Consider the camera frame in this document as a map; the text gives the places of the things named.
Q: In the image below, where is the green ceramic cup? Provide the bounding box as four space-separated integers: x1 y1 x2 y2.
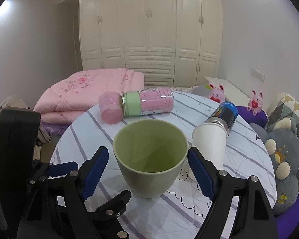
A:
113 119 188 199

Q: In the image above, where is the pink plastic cap cup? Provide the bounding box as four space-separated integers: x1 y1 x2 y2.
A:
98 92 123 124

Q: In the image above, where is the white paper cup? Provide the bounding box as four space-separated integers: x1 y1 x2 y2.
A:
192 122 227 170

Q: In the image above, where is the pink folded quilt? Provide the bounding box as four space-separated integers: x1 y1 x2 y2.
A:
34 68 144 124

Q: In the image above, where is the striped white tablecloth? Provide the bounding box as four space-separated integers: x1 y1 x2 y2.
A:
52 91 277 238

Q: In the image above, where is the grey plush cat toy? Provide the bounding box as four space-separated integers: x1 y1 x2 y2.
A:
250 117 299 215

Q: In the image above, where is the purple sofa cushion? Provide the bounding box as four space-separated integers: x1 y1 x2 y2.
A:
237 106 267 128

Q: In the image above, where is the pink bottle green band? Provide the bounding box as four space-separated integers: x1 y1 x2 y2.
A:
122 87 174 118

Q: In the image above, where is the blue black can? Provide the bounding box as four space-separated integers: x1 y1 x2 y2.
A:
205 101 238 136

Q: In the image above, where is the pink bunny toy right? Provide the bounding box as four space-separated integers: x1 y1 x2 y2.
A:
247 90 263 116

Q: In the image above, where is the pink bunny toy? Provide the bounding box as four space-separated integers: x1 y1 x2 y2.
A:
247 90 263 116
208 83 225 103

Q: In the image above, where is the triangle pattern quilted cushion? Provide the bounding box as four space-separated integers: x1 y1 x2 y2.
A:
265 93 299 136

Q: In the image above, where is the pink bunny toy left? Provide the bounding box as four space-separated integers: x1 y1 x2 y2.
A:
208 83 225 103

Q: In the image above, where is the cream white wardrobe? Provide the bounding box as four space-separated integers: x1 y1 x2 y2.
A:
79 0 223 87

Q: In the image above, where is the white wall socket panel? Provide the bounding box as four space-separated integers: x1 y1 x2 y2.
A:
251 68 266 82

